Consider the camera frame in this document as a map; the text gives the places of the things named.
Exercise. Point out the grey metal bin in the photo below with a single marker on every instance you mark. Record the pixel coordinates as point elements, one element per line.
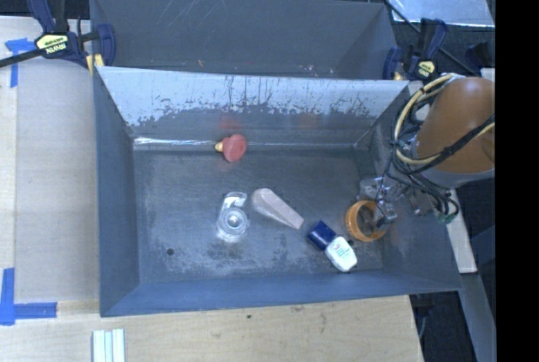
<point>252,183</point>

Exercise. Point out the beige wedge block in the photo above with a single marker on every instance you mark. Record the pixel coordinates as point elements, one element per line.
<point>273,206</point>

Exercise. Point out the red toy with yellow tip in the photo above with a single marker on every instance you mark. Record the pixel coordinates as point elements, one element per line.
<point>233,147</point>

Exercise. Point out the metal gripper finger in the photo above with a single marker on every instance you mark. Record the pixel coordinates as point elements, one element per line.
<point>385,208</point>
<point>391,219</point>

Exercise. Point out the white bottle with blue cap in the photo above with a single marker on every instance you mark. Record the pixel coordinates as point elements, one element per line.
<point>341,253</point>

